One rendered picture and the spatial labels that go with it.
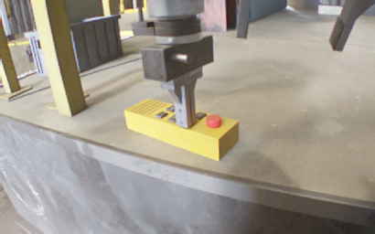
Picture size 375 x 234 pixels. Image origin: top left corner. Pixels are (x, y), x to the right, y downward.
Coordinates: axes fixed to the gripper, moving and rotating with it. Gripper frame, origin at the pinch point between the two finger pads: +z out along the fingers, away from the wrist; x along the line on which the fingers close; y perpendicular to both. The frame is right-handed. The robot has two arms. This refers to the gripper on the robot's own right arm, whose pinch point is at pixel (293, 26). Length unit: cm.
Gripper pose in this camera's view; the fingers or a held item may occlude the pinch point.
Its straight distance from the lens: 35.6
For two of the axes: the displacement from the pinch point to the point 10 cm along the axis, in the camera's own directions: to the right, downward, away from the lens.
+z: 0.3, 6.3, 7.7
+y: -1.5, 7.7, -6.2
